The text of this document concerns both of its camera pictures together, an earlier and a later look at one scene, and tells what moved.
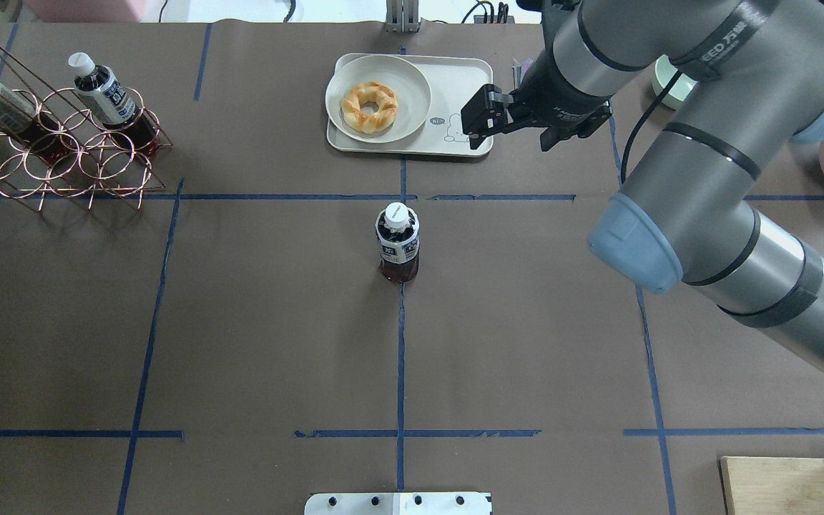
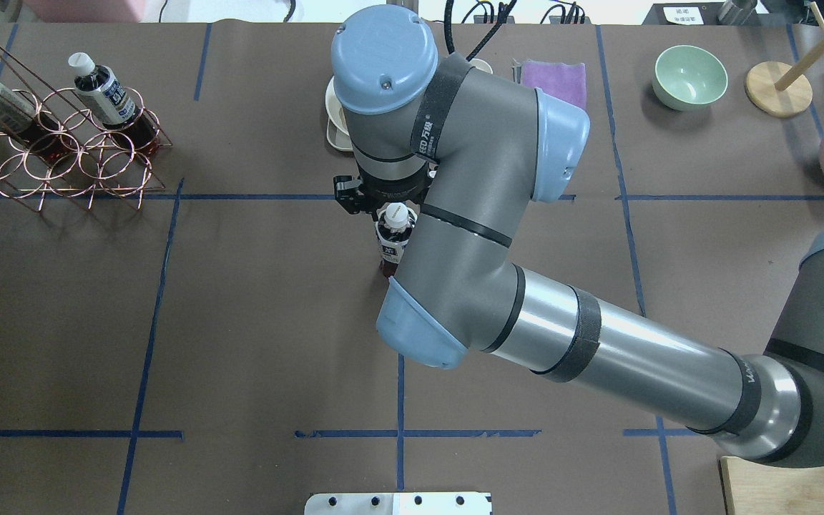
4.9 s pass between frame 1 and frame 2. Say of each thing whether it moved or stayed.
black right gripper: moved
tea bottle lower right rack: stayed
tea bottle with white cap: stayed
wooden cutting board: stayed
